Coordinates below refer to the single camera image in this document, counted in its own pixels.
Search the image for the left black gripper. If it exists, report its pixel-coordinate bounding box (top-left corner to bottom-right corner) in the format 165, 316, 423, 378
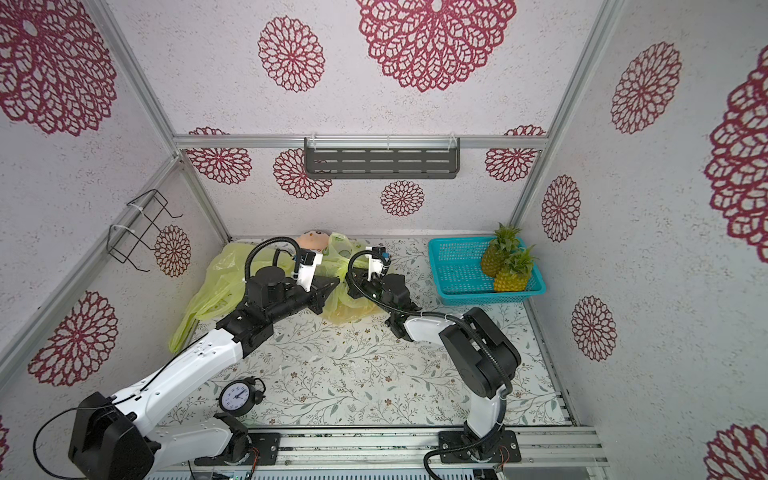
268, 276, 340, 324

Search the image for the avocado print green plastic bag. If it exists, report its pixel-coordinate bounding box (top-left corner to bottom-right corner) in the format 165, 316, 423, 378
311, 232, 385, 326

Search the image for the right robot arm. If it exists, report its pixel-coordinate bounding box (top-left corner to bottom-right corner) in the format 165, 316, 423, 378
345, 268, 521, 443

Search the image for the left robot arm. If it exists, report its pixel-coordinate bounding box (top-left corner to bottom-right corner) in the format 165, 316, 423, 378
68, 266, 340, 479

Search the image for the plain green plastic bag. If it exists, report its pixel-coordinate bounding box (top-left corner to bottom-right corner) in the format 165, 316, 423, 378
168, 241, 301, 355

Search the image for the pineapple front right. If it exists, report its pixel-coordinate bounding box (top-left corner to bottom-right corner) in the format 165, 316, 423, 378
494, 246, 536, 293

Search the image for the plush doll toy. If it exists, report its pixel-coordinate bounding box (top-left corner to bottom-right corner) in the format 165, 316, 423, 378
296, 230, 330, 253

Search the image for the teal plastic basket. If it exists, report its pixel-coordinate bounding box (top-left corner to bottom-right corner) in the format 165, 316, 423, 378
427, 236, 547, 306

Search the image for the black alarm clock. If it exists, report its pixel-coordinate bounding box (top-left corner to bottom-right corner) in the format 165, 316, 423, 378
218, 376, 267, 417

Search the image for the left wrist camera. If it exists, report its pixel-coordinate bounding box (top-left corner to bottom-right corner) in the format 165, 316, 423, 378
295, 249, 323, 292

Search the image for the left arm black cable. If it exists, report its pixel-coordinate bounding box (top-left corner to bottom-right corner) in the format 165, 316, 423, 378
32, 235, 304, 480

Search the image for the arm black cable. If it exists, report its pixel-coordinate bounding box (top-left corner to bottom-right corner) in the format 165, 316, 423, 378
32, 235, 304, 480
346, 248, 517, 480

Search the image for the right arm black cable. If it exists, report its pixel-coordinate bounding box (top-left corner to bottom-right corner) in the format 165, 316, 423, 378
346, 248, 517, 480

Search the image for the grey wall shelf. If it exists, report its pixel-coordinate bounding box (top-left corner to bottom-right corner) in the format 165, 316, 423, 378
304, 137, 461, 180

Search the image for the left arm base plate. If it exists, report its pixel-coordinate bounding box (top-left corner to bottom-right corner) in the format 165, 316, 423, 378
192, 432, 281, 466

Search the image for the black wire wall rack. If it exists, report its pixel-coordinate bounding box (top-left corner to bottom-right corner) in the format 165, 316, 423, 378
105, 188, 183, 273

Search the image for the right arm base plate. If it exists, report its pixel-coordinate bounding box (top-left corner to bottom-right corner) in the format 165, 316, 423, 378
438, 429, 522, 464

